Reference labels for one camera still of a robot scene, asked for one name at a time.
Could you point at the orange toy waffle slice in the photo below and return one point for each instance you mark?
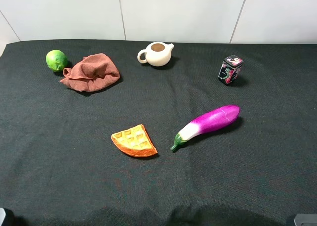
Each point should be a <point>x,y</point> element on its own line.
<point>134,142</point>

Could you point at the brown crumpled cloth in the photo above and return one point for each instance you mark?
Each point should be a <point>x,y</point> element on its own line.
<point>93,73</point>

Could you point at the cream ceramic teapot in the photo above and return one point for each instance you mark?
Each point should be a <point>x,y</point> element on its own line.
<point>156,54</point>

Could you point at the green lime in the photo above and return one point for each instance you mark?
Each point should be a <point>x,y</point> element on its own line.
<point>56,60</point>

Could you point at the black tablecloth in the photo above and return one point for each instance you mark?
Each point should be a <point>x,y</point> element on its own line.
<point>60,167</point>

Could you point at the purple toy eggplant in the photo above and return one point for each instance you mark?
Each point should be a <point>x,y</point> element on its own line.
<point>208,122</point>

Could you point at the black floral tin box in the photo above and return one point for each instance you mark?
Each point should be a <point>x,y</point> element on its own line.
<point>230,68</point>

